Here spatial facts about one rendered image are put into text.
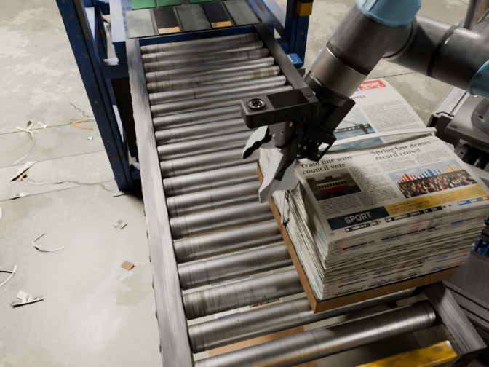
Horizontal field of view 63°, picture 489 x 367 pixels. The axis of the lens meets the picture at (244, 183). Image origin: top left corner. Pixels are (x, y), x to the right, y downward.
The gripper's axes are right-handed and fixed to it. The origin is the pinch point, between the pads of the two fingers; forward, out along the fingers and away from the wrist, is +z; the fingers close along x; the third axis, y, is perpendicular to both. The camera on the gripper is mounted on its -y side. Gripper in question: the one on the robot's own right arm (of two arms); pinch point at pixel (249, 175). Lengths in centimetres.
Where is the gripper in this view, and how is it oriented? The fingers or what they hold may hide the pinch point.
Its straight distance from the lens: 68.3
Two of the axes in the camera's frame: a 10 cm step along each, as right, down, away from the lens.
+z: -4.9, 6.9, 5.3
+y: 8.3, 2.0, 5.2
